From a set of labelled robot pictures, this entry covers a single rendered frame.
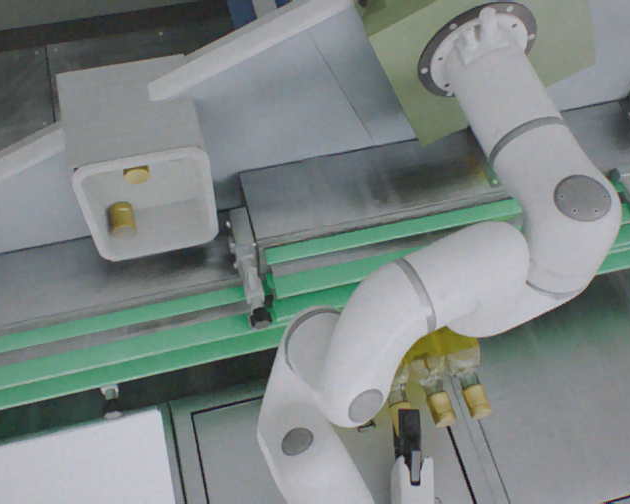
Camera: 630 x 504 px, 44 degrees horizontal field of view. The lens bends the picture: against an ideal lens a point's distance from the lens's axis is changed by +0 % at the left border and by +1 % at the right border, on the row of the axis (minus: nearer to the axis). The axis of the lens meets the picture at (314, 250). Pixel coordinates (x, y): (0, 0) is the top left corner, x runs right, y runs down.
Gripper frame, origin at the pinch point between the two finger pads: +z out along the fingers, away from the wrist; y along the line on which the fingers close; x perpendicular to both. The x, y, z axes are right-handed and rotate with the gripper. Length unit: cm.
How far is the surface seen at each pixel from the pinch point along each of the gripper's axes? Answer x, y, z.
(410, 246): 0.2, 13.7, 23.1
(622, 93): -36, 17, 51
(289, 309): 17.8, 6.4, 15.8
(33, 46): 76, -18, 92
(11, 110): 76, -16, 71
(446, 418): -5.6, 2.2, 0.8
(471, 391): -9.9, 1.7, 5.2
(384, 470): 1.8, -12.4, -3.1
